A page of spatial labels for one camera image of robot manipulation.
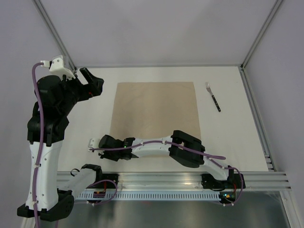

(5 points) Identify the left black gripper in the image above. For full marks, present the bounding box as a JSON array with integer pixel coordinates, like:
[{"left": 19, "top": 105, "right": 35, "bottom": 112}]
[{"left": 59, "top": 67, "right": 104, "bottom": 115}]

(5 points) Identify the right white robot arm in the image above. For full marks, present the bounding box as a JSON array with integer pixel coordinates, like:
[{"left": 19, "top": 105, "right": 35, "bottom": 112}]
[{"left": 89, "top": 130, "right": 246, "bottom": 191}]

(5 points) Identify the beige cloth napkin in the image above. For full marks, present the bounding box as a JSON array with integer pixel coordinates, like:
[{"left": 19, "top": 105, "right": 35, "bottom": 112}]
[{"left": 109, "top": 82, "right": 201, "bottom": 140}]

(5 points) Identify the white slotted cable duct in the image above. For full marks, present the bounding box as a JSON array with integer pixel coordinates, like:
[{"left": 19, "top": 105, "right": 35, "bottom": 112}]
[{"left": 77, "top": 190, "right": 220, "bottom": 201}]

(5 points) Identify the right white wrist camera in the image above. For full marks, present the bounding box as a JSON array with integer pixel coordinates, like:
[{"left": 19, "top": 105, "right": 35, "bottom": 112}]
[{"left": 87, "top": 138, "right": 100, "bottom": 152}]

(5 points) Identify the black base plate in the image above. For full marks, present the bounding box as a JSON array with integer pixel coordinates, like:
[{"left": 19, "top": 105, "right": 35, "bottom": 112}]
[
  {"left": 102, "top": 173, "right": 119, "bottom": 190},
  {"left": 201, "top": 173, "right": 246, "bottom": 191}
]

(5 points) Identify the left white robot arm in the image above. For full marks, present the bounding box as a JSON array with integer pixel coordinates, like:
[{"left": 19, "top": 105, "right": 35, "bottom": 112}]
[{"left": 17, "top": 67, "right": 104, "bottom": 222}]

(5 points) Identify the left aluminium frame post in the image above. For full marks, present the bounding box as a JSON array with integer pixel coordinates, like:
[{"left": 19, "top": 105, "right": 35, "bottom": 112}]
[{"left": 32, "top": 0, "right": 77, "bottom": 73}]

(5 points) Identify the aluminium frame post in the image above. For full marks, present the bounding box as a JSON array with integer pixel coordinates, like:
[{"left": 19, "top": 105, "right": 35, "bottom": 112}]
[
  {"left": 239, "top": 0, "right": 284, "bottom": 71},
  {"left": 32, "top": 0, "right": 77, "bottom": 73}
]

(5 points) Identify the black handled steel fork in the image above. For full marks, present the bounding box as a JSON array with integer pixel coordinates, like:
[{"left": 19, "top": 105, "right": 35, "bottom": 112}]
[{"left": 205, "top": 82, "right": 221, "bottom": 112}]

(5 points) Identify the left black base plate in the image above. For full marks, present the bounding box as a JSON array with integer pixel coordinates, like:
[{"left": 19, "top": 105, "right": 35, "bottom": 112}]
[{"left": 102, "top": 173, "right": 119, "bottom": 190}]

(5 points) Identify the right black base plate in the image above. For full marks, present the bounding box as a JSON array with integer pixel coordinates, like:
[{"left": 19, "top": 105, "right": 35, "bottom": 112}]
[{"left": 201, "top": 173, "right": 246, "bottom": 191}]

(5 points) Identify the right aluminium frame post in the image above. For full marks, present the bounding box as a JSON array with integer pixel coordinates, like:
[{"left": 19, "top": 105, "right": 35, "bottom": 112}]
[{"left": 239, "top": 0, "right": 284, "bottom": 71}]

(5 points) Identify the aluminium front rail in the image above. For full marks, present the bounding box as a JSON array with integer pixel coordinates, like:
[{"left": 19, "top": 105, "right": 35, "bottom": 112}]
[{"left": 56, "top": 171, "right": 292, "bottom": 190}]

